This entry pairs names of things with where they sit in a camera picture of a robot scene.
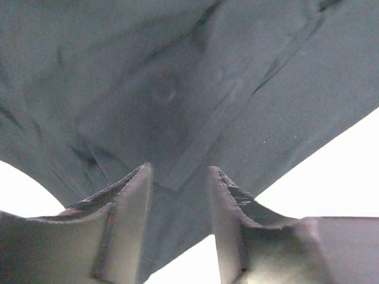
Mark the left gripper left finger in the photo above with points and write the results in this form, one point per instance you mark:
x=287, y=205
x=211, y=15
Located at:
x=97, y=240

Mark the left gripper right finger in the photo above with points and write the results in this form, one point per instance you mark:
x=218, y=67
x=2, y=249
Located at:
x=257, y=245

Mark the black t shirt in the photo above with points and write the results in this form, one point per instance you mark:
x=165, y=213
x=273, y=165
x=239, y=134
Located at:
x=91, y=90

